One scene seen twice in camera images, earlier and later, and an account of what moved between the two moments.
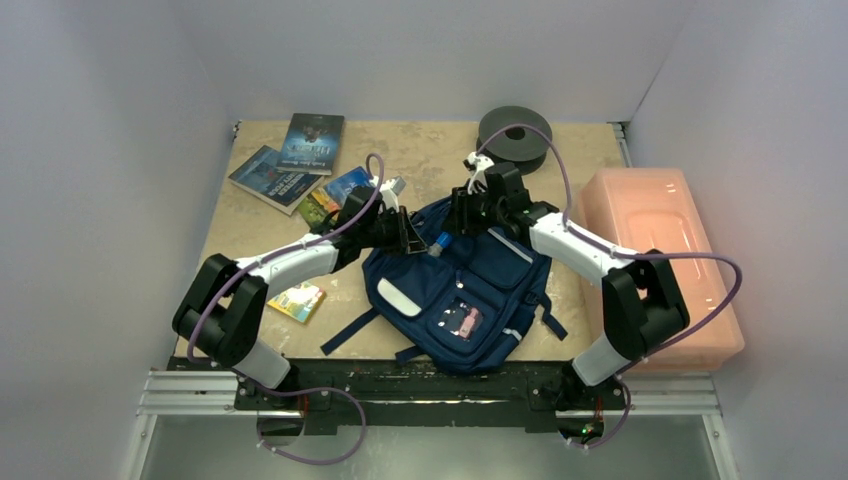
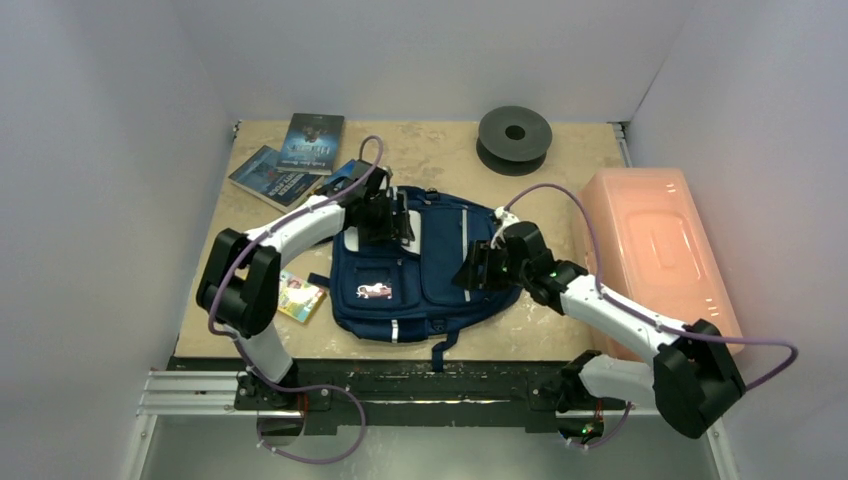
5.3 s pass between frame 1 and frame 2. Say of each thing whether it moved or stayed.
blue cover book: stayed
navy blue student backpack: moved
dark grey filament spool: stayed
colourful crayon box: stayed
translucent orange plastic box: stayed
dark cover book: stayed
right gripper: moved
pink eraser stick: moved
